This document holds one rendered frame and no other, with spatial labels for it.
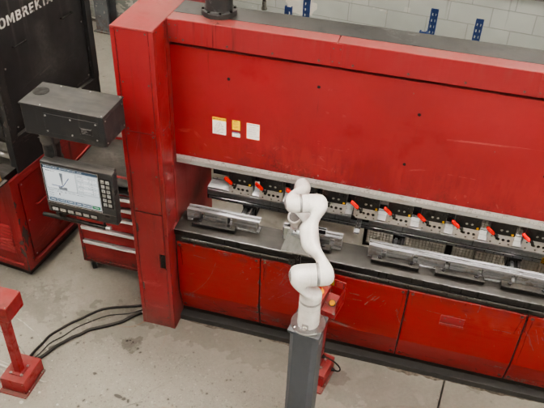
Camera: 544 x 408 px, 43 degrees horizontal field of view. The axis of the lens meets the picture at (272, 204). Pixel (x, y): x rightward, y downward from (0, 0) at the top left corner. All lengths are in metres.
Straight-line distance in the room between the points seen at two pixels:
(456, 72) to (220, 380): 2.55
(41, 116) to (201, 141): 0.96
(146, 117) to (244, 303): 1.55
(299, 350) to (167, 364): 1.34
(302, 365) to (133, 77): 1.86
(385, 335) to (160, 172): 1.85
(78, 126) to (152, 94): 0.45
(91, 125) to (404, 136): 1.69
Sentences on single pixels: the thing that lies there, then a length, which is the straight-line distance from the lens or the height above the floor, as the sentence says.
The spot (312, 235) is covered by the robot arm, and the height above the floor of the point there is 1.52.
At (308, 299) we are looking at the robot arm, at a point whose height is 1.24.
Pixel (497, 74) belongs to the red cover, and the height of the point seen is 2.25.
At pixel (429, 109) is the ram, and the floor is 1.99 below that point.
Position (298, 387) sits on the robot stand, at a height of 0.54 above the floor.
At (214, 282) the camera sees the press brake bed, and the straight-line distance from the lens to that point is 4.78.
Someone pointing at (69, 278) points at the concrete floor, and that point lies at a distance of 5.62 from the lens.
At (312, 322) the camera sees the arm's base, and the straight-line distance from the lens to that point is 3.71.
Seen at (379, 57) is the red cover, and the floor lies 2.25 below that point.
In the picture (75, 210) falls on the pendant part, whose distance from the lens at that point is 4.14.
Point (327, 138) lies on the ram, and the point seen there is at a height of 1.71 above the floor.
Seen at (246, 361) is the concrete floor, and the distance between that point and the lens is 4.90.
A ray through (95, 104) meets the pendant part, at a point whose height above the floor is 1.95.
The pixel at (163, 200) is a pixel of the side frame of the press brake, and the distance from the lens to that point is 4.32.
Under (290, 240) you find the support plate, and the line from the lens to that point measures 4.29.
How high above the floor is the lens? 3.79
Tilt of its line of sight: 38 degrees down
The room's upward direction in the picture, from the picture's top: 3 degrees clockwise
